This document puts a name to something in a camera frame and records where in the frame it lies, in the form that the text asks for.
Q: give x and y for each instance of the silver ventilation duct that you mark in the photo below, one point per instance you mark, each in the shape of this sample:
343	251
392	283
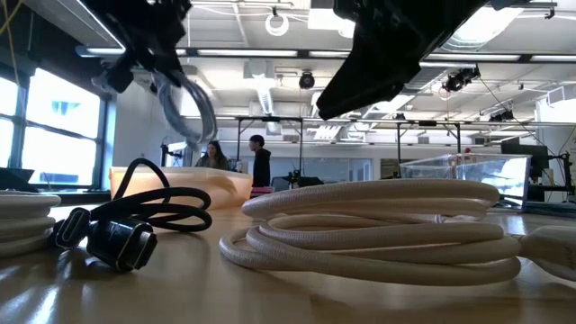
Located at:
432	76

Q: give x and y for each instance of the background black robot arm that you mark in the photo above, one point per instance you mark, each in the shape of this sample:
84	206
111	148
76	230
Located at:
297	180

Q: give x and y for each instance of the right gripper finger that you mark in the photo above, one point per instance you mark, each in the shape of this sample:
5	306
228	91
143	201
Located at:
369	85

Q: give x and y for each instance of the person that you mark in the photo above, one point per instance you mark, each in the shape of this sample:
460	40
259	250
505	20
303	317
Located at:
213	157
261	166

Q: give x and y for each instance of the clear plastic bin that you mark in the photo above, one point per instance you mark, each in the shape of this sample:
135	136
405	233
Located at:
495	180

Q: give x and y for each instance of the black monitor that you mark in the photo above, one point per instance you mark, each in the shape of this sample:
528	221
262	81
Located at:
540	159

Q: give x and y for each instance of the black background frame rig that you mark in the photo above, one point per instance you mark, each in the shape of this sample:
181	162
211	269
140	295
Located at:
270	119

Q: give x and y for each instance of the black ceiling camera cluster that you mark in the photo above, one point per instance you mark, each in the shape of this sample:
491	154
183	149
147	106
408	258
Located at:
459	80

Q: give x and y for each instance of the beige tray bin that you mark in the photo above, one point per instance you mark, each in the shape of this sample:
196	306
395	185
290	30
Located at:
225	189

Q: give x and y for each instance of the overhead light bar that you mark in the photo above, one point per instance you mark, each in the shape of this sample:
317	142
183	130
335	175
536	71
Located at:
247	53

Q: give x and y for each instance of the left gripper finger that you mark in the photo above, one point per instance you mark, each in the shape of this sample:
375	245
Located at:
121	74
167	67

